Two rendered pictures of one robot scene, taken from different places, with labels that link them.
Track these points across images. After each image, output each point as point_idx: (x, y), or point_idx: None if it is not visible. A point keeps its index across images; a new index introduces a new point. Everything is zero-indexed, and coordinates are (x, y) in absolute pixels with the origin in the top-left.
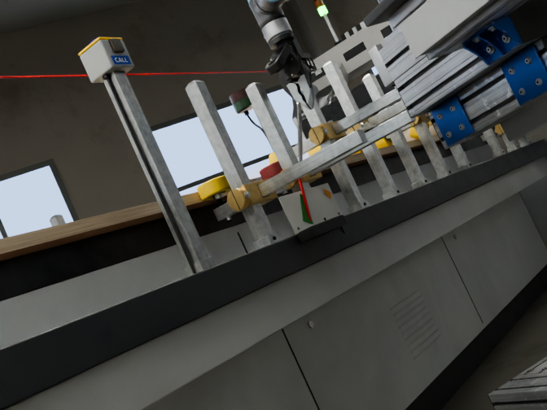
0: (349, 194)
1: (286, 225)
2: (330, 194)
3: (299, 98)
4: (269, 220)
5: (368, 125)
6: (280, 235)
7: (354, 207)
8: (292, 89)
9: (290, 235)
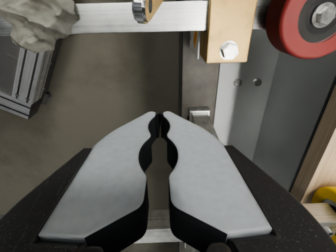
0: (201, 120)
1: (307, 92)
2: (194, 44)
3: (182, 130)
4: (335, 56)
5: (3, 2)
6: (310, 61)
7: (199, 109)
8: (212, 181)
9: (299, 84)
